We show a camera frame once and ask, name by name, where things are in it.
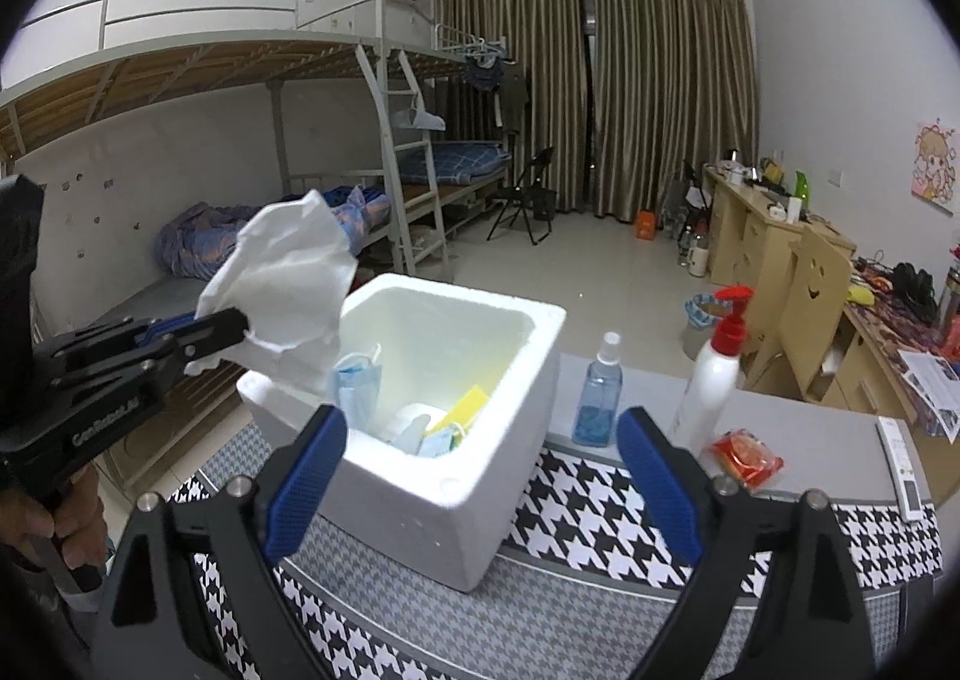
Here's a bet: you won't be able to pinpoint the white tissue sheet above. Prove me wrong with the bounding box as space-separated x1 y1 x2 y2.
185 191 356 396

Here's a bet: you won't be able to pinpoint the yellow sponge cloth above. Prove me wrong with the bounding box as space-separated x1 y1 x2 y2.
427 386 490 437

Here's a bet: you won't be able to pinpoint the person left hand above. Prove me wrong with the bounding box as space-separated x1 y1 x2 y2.
2 464 107 581

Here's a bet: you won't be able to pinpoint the blue plaid quilt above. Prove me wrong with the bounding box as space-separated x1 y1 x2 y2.
153 185 391 281

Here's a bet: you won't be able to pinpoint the white remote control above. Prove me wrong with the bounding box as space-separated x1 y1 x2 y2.
875 416 926 522

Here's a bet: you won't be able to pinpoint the orange snack packet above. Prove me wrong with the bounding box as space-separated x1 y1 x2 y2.
709 428 784 492

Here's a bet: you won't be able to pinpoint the metal bunk bed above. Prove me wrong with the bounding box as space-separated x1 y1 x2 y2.
0 0 520 278

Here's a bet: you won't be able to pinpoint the houndstooth table runner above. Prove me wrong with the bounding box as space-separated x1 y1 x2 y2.
171 425 944 678

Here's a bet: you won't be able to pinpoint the white red pump bottle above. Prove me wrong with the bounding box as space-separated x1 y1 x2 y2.
667 285 754 456

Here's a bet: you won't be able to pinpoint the white foam box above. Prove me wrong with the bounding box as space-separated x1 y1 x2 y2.
234 272 568 594

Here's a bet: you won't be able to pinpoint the printed paper sheets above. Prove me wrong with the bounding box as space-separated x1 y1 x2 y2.
898 350 958 443

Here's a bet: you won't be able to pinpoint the wooden smiley chair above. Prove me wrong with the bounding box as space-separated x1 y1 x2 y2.
745 227 853 402

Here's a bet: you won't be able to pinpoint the black folding chair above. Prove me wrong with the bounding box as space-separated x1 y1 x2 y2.
487 146 558 246

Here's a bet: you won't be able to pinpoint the hanging dark clothes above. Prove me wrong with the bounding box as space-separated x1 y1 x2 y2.
464 56 530 133

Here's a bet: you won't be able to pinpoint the wooden desk with drawers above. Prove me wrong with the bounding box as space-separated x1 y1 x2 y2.
704 169 856 287

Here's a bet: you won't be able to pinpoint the green spray bottle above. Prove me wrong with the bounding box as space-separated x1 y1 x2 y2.
794 170 811 210

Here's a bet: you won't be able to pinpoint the anime girl poster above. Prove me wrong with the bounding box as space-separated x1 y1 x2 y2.
911 120 958 212

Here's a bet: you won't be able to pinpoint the brown striped curtains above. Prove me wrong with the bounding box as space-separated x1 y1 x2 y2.
433 0 760 222

